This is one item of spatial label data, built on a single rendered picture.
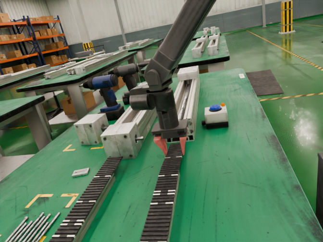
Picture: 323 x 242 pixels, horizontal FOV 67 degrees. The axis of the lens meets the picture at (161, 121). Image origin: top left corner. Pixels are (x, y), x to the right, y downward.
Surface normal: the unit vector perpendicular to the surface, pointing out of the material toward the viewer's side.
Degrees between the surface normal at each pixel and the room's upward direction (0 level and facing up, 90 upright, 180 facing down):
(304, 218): 0
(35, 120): 90
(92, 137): 90
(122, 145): 90
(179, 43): 89
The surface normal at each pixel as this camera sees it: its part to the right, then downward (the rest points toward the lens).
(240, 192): -0.19, -0.91
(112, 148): -0.17, 0.39
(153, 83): -0.40, 0.39
